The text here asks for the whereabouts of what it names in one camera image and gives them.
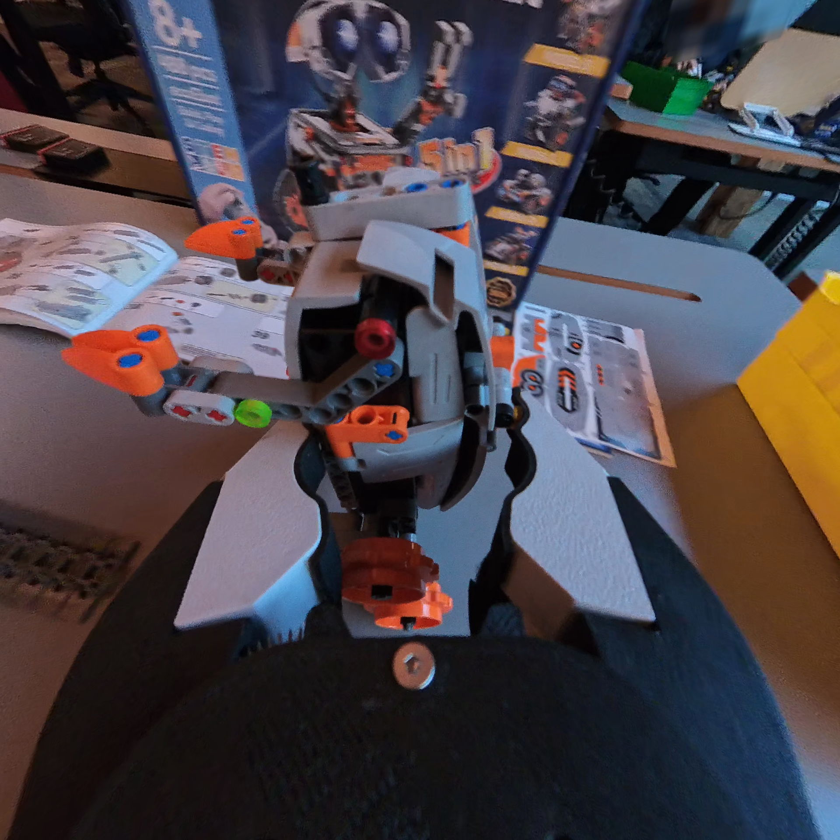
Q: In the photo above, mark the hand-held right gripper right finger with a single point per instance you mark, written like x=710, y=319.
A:
x=577, y=525

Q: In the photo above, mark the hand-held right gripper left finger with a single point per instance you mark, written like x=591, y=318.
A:
x=256, y=525

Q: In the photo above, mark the grey orange toy robot model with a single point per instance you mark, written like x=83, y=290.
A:
x=407, y=315

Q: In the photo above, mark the grey desk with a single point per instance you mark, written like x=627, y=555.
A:
x=689, y=275

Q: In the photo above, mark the flat blue printed box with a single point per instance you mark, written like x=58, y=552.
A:
x=590, y=380

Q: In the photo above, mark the yellow plastic bin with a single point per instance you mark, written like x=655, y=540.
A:
x=800, y=407

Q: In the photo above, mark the open instruction booklet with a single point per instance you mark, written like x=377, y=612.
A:
x=98, y=275

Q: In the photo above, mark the wooden side table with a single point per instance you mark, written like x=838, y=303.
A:
x=722, y=151

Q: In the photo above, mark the black battery pack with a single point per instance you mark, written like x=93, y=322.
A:
x=33, y=136
x=72, y=156

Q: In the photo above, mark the white folding stand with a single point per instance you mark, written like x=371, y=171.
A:
x=764, y=121

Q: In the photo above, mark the blue robot kit box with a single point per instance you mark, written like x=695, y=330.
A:
x=275, y=79

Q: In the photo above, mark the green plastic bin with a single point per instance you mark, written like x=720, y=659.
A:
x=669, y=85

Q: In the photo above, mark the black office chair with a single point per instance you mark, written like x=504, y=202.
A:
x=105, y=59

